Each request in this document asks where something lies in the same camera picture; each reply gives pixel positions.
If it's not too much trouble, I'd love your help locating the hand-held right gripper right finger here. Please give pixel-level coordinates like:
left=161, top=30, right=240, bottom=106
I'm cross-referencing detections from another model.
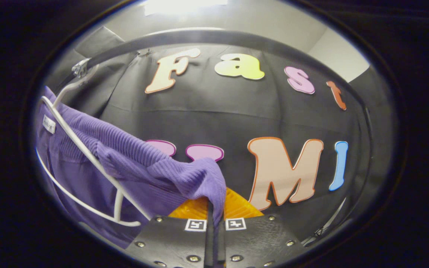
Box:
left=224, top=187, right=309, bottom=268

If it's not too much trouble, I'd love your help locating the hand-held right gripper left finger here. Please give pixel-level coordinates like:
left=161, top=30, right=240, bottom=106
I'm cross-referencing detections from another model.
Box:
left=125, top=197, right=209, bottom=268

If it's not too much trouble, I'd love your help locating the purple ribbed jacket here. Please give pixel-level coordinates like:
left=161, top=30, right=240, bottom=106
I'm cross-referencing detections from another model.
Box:
left=35, top=86, right=227, bottom=268

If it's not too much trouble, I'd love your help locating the white hanger with taped hook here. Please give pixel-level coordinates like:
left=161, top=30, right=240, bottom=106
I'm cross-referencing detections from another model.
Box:
left=36, top=58, right=142, bottom=227

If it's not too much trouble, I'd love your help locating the black clothes rack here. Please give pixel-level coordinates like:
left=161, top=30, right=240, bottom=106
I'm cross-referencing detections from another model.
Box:
left=49, top=30, right=377, bottom=239

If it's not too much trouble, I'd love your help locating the black backdrop cloth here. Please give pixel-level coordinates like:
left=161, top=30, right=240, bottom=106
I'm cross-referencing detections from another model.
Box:
left=45, top=26, right=399, bottom=242

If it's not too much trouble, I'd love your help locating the ceiling light panel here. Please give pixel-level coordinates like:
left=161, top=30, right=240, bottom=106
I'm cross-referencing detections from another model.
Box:
left=144, top=0, right=228, bottom=15

